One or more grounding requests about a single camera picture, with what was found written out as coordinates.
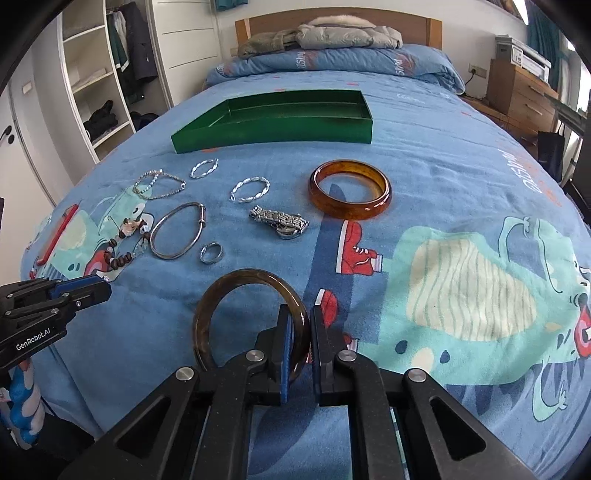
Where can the green jewelry tray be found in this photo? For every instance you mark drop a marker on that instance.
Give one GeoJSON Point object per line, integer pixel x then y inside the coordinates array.
{"type": "Point", "coordinates": [286, 116]}

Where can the white printer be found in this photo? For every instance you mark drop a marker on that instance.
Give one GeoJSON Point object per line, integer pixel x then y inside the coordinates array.
{"type": "Point", "coordinates": [518, 53]}

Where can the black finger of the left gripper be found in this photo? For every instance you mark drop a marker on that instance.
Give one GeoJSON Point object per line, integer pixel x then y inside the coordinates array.
{"type": "Point", "coordinates": [90, 296]}

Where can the silver wristwatch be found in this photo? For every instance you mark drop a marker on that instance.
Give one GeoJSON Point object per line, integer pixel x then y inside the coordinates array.
{"type": "Point", "coordinates": [287, 226]}

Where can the wooden headboard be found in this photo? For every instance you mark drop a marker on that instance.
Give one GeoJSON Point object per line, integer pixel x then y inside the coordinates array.
{"type": "Point", "coordinates": [415, 29]}

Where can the olive fleece garment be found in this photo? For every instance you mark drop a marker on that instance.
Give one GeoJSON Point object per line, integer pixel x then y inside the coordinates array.
{"type": "Point", "coordinates": [269, 43]}

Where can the red lanyard card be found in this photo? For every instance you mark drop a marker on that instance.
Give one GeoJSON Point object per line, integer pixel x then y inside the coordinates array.
{"type": "Point", "coordinates": [47, 250]}

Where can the dark brown translucent bangle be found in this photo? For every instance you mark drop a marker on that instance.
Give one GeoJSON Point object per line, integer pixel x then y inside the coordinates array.
{"type": "Point", "coordinates": [201, 324]}

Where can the black clothes on shelf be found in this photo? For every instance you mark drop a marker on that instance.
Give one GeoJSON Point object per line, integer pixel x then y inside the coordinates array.
{"type": "Point", "coordinates": [100, 121]}

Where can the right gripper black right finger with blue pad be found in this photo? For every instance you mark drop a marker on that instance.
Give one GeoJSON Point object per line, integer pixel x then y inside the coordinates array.
{"type": "Point", "coordinates": [329, 384]}

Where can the folded blue duvet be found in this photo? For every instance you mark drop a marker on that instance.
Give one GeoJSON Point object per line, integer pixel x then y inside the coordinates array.
{"type": "Point", "coordinates": [414, 61]}

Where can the blue white gloved hand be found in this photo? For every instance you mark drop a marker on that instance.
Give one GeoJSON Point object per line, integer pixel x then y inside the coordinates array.
{"type": "Point", "coordinates": [22, 405]}

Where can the white open wardrobe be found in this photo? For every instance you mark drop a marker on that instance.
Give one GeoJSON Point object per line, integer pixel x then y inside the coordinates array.
{"type": "Point", "coordinates": [91, 46]}

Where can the black bag on floor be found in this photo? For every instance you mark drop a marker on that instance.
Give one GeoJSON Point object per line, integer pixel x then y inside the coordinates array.
{"type": "Point", "coordinates": [550, 153]}

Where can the blue dinosaur bed sheet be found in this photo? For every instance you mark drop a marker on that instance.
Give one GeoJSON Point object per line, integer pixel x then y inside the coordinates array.
{"type": "Point", "coordinates": [478, 272]}

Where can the white fur pillow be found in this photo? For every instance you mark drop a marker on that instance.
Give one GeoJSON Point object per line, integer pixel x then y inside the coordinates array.
{"type": "Point", "coordinates": [347, 21]}

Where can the white door with handle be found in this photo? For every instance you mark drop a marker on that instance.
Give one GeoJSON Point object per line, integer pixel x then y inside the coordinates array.
{"type": "Point", "coordinates": [25, 206]}

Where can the thin silver bangle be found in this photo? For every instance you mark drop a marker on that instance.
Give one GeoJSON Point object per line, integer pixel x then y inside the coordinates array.
{"type": "Point", "coordinates": [178, 231]}

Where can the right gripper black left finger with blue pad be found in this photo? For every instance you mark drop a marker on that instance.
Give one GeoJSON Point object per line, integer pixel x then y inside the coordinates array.
{"type": "Point", "coordinates": [271, 384]}

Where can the amber orange bangle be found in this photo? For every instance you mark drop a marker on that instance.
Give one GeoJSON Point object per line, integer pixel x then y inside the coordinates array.
{"type": "Point", "coordinates": [350, 189]}

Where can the grey puffer jacket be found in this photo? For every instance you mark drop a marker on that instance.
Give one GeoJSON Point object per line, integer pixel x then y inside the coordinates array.
{"type": "Point", "coordinates": [337, 37]}

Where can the wooden drawer nightstand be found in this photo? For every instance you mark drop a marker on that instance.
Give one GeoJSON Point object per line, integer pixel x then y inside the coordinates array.
{"type": "Point", "coordinates": [515, 92]}

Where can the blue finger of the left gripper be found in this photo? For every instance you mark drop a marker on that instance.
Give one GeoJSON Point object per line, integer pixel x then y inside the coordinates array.
{"type": "Point", "coordinates": [73, 285]}

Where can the dark hanging jacket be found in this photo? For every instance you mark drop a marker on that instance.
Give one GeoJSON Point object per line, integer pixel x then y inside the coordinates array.
{"type": "Point", "coordinates": [140, 53]}

